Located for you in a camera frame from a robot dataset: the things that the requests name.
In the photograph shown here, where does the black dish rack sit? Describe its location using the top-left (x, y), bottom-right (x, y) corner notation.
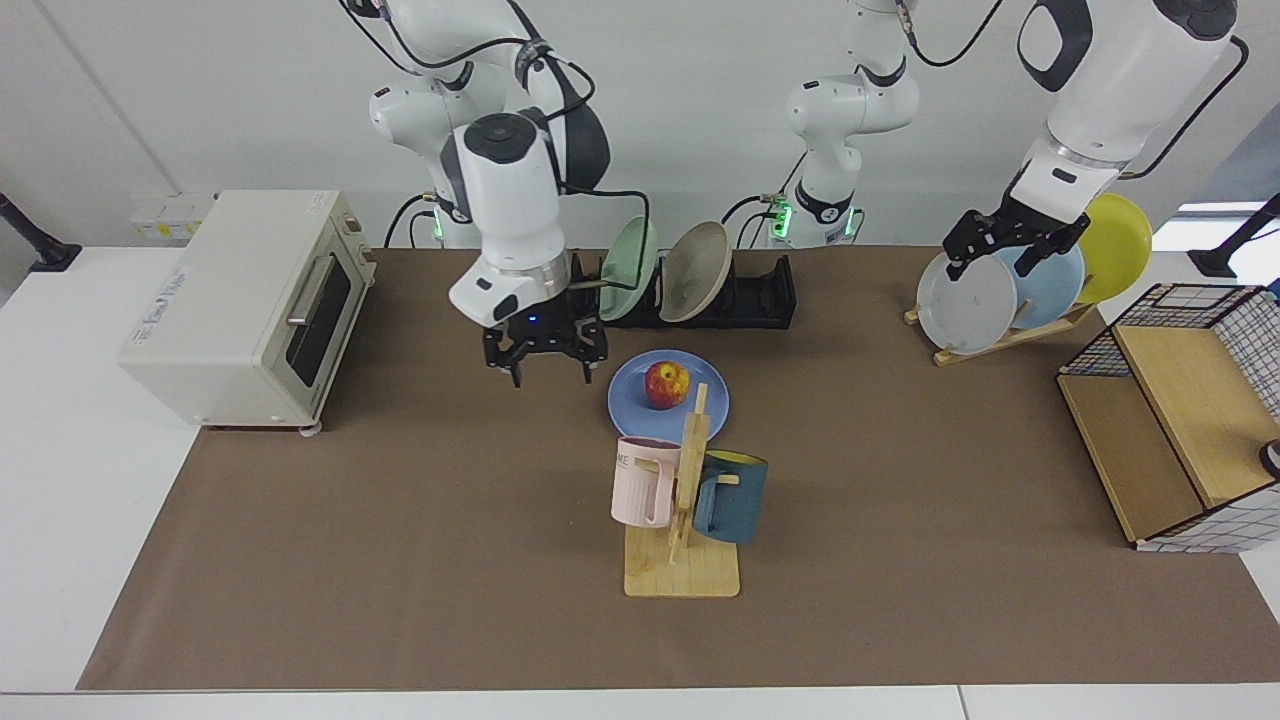
top-left (568, 250), bottom-right (798, 331)

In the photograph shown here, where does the pink cup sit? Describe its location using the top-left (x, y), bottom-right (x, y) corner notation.
top-left (611, 436), bottom-right (683, 528)

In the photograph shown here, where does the black clamp stand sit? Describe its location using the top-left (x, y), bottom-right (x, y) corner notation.
top-left (0, 192), bottom-right (83, 273)
top-left (1188, 193), bottom-right (1280, 279)

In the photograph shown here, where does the red yellow apple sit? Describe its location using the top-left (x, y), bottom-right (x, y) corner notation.
top-left (644, 361), bottom-right (691, 411)

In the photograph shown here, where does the white wall socket strip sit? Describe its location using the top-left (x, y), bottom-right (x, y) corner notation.
top-left (130, 193), bottom-right (216, 241)

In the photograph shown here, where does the wooden cup stand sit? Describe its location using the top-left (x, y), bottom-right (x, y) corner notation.
top-left (624, 383), bottom-right (741, 599)

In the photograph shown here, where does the pale toaster oven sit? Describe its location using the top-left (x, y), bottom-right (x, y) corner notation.
top-left (117, 190), bottom-right (378, 433)

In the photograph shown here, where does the green plate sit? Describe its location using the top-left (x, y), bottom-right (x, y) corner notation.
top-left (598, 215), bottom-right (661, 323)

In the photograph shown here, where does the light blue plate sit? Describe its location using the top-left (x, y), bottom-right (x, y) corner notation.
top-left (993, 240), bottom-right (1086, 331)

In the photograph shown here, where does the wooden plate rack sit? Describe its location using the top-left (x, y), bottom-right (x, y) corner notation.
top-left (904, 300), bottom-right (1096, 367)

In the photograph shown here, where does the yellow plate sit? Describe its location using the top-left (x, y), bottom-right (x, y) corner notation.
top-left (1075, 193), bottom-right (1153, 305)

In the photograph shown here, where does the beige plate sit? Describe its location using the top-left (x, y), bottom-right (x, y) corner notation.
top-left (658, 221), bottom-right (734, 324)

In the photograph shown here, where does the brown table cloth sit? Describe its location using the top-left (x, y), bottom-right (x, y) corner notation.
top-left (77, 248), bottom-right (1280, 691)

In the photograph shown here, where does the wire basket with wooden floor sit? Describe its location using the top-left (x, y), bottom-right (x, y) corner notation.
top-left (1057, 283), bottom-right (1280, 554)

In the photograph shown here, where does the grey plate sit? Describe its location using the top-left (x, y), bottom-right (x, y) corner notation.
top-left (917, 248), bottom-right (1018, 356)

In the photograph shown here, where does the dark blue cup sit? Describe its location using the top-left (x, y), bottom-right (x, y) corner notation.
top-left (692, 450), bottom-right (769, 545)

